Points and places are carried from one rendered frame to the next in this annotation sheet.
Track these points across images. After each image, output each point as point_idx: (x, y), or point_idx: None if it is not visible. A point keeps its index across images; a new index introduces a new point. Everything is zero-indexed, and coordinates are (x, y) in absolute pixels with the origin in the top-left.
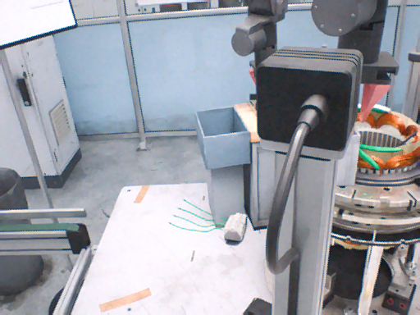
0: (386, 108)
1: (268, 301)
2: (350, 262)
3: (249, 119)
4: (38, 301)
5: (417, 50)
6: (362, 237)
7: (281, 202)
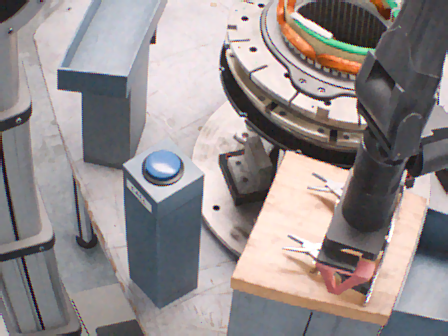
0: (297, 14)
1: (431, 202)
2: None
3: (403, 242)
4: None
5: (17, 99)
6: None
7: None
